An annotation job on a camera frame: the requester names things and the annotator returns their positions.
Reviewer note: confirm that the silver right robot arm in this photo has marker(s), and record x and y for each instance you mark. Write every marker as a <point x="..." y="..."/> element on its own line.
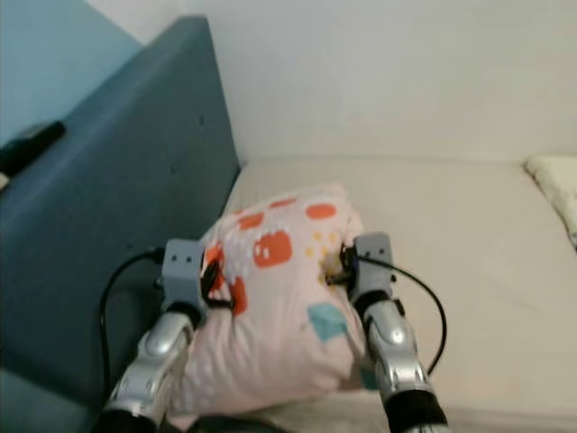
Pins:
<point x="397" y="347"/>

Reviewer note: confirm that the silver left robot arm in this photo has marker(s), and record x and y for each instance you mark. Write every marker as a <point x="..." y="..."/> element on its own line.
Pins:
<point x="153" y="361"/>

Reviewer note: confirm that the beige bed mattress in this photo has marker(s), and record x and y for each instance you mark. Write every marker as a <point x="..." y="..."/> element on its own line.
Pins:
<point x="460" y="271"/>

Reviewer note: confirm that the teal upholstered headboard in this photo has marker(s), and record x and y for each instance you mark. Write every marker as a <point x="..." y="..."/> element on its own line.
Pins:
<point x="117" y="225"/>

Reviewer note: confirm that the black remote control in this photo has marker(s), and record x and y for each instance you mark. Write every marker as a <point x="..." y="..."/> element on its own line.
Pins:
<point x="32" y="144"/>

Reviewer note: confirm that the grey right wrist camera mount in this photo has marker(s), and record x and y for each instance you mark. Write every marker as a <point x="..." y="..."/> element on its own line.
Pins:
<point x="374" y="266"/>

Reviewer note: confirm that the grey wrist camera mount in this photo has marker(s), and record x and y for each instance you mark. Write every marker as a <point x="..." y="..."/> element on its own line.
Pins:
<point x="183" y="271"/>
<point x="374" y="266"/>

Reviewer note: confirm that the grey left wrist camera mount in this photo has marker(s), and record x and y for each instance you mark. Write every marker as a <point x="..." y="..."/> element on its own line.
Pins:
<point x="183" y="271"/>

